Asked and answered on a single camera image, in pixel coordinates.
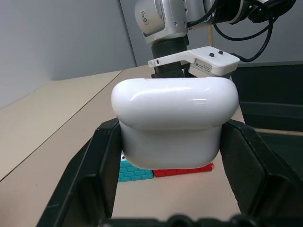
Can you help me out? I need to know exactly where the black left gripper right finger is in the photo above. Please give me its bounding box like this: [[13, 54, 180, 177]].
[[220, 119, 303, 227]]

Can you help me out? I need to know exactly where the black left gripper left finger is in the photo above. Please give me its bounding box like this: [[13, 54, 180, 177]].
[[35, 119, 123, 227]]

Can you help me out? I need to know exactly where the white earbud charging case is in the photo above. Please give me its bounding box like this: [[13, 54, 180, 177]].
[[111, 78, 239, 170]]

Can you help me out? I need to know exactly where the black plastic bin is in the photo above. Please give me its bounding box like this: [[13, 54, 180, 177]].
[[231, 60, 303, 183]]

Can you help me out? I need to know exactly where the teal brick pattern block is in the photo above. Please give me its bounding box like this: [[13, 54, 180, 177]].
[[117, 151, 155, 183]]

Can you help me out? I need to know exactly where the red brick pattern block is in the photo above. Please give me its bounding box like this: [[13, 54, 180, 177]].
[[152, 163, 215, 178]]

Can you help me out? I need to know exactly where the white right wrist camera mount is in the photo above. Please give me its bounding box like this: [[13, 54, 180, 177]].
[[148, 46, 241, 78]]

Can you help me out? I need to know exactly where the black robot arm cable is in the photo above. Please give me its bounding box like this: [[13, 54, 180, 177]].
[[187, 0, 299, 62]]

